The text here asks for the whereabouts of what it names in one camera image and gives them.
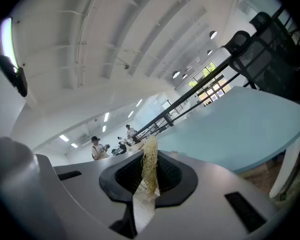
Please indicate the group of ceiling tube lights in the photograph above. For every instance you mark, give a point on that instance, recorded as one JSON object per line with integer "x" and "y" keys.
{"x": 106, "y": 117}

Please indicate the white table leg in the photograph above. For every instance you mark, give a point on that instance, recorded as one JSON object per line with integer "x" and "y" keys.
{"x": 287, "y": 164}

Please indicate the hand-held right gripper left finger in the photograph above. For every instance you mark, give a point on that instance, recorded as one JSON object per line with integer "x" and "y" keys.
{"x": 85, "y": 199}

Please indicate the group of round pendant lamps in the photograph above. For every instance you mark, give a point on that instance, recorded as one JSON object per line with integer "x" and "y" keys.
{"x": 213, "y": 34}

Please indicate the large glass window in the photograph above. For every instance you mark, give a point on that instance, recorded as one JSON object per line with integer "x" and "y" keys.
{"x": 210, "y": 91}

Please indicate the black mesh office chair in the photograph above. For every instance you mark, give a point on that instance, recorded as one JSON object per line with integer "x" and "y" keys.
{"x": 261, "y": 21}
{"x": 262, "y": 66}

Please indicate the yellow sponge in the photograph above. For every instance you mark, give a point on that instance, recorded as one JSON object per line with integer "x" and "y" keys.
{"x": 150, "y": 164}

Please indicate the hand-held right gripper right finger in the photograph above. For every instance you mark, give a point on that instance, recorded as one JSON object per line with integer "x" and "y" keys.
{"x": 202, "y": 209}

